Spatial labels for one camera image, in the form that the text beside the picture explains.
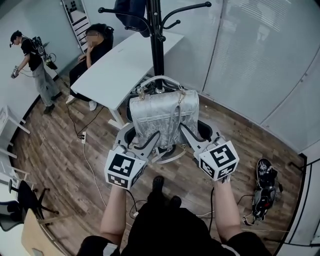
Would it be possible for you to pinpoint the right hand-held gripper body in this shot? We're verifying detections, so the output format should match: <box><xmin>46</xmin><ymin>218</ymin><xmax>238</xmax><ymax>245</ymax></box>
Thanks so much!
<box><xmin>192</xmin><ymin>135</ymin><xmax>240</xmax><ymax>182</ymax></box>

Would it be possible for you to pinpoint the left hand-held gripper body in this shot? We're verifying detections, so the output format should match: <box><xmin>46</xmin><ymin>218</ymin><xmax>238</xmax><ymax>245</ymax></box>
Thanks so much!
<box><xmin>103</xmin><ymin>141</ymin><xmax>151</xmax><ymax>190</ymax></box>

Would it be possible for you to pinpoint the silver grey handbag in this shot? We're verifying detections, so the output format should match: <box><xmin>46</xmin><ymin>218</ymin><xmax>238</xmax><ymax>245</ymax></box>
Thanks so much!
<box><xmin>128</xmin><ymin>74</ymin><xmax>201</xmax><ymax>165</ymax></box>

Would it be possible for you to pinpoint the black coat rack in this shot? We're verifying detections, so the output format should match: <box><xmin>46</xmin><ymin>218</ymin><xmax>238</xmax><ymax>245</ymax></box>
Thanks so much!
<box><xmin>97</xmin><ymin>0</ymin><xmax>212</xmax><ymax>165</ymax></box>

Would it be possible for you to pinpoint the person's right forearm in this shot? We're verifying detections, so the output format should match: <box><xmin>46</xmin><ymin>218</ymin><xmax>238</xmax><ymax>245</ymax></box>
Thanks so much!
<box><xmin>213</xmin><ymin>177</ymin><xmax>243</xmax><ymax>245</ymax></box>

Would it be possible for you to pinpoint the person's left forearm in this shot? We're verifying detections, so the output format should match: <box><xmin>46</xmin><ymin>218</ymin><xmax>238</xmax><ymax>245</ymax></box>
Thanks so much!
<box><xmin>99</xmin><ymin>186</ymin><xmax>129</xmax><ymax>245</ymax></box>

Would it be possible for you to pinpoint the person's black shoe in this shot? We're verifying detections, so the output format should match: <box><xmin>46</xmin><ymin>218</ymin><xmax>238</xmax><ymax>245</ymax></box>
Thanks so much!
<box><xmin>152</xmin><ymin>175</ymin><xmax>165</xmax><ymax>199</ymax></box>
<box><xmin>169</xmin><ymin>195</ymin><xmax>183</xmax><ymax>209</ymax></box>

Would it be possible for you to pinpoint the black equipment harness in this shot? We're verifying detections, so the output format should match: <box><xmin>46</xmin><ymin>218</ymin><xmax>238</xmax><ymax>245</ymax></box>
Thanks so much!
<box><xmin>242</xmin><ymin>157</ymin><xmax>285</xmax><ymax>226</ymax></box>

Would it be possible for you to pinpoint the white office desk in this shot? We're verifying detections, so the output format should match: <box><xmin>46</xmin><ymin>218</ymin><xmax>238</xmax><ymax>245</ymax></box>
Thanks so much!
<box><xmin>70</xmin><ymin>30</ymin><xmax>185</xmax><ymax>131</ymax></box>

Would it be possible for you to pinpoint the person's black clothing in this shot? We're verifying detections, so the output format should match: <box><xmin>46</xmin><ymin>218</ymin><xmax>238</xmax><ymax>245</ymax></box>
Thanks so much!
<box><xmin>75</xmin><ymin>206</ymin><xmax>273</xmax><ymax>256</ymax></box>

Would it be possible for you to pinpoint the black office chair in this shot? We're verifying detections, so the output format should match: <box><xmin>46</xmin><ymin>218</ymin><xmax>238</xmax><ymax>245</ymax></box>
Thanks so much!
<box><xmin>0</xmin><ymin>178</ymin><xmax>60</xmax><ymax>233</ymax></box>

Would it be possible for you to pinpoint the light wooden tabletop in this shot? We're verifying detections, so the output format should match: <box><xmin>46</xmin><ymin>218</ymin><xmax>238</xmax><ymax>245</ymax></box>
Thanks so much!
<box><xmin>20</xmin><ymin>208</ymin><xmax>66</xmax><ymax>256</ymax></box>

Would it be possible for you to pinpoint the dark hanging bag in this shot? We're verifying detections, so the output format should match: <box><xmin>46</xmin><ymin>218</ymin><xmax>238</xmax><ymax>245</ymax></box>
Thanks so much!
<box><xmin>114</xmin><ymin>0</ymin><xmax>151</xmax><ymax>39</ymax></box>

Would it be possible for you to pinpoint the white drawer cabinet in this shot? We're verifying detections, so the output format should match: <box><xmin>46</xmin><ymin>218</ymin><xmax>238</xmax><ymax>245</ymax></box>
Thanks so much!
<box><xmin>60</xmin><ymin>0</ymin><xmax>91</xmax><ymax>55</ymax></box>

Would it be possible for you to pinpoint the white floor cable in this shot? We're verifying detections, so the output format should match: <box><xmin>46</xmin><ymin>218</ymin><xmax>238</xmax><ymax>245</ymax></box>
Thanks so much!
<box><xmin>82</xmin><ymin>143</ymin><xmax>109</xmax><ymax>207</ymax></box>

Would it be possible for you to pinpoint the black floor cable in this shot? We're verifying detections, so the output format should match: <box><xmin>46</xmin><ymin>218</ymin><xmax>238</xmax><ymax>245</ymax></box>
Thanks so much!
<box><xmin>53</xmin><ymin>71</ymin><xmax>105</xmax><ymax>139</ymax></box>

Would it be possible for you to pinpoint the black metal frame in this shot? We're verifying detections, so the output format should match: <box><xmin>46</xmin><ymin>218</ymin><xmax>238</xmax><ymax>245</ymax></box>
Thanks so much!
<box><xmin>261</xmin><ymin>151</ymin><xmax>320</xmax><ymax>247</ymax></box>

